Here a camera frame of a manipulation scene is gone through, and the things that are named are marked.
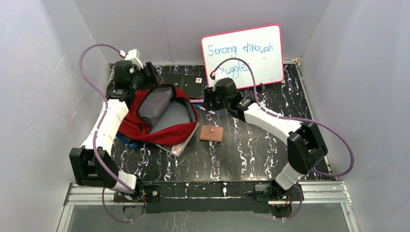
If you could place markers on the black hardcover book gold emblem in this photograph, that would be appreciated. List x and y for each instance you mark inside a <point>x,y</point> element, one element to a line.
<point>192,86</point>

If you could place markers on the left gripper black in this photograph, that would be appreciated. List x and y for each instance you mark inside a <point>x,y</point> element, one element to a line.
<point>149,73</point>

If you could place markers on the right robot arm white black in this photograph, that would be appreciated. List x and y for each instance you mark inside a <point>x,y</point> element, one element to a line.
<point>305,144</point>

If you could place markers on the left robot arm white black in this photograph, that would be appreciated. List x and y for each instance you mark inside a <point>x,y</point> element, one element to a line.
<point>92,163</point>

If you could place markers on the blue stapler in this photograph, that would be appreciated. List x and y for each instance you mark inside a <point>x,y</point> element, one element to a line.
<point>127,141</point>

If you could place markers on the red student backpack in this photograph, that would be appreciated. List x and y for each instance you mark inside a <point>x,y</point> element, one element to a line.
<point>161,115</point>

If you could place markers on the Little Women paperback book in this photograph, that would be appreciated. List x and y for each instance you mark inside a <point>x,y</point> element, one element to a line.
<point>176,150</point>

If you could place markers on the whiteboard with pink frame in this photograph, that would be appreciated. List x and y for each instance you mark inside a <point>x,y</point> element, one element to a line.
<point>248,56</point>

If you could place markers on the aluminium frame rail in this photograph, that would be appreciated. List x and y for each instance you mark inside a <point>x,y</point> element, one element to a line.
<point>326,208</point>

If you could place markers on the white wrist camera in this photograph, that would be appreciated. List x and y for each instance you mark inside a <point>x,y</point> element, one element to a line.
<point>133,56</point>
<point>216,76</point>

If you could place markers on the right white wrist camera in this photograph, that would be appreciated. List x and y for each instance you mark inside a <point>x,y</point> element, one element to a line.
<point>216,76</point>

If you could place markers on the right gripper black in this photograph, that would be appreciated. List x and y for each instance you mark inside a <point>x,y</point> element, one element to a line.
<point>209,94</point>

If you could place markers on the blue white marker pen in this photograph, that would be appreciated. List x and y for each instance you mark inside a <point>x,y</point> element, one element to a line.
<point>205,110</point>

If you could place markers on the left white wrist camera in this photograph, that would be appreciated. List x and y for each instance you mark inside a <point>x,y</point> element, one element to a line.
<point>133,56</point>

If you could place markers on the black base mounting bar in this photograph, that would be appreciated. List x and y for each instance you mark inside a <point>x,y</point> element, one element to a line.
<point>215,196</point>

